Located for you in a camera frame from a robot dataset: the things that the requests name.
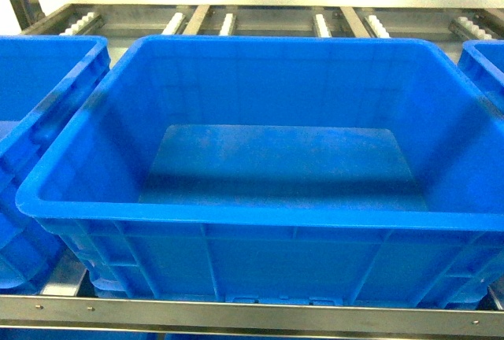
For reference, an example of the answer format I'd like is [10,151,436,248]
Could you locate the blue plastic crate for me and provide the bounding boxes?
[1,35,110,294]
[458,40,504,113]
[16,35,503,309]

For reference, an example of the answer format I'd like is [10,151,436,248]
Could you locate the right blue plastic crate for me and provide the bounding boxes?
[458,40,504,113]

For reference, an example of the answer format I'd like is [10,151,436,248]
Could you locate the left blue plastic crate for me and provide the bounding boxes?
[1,35,110,294]

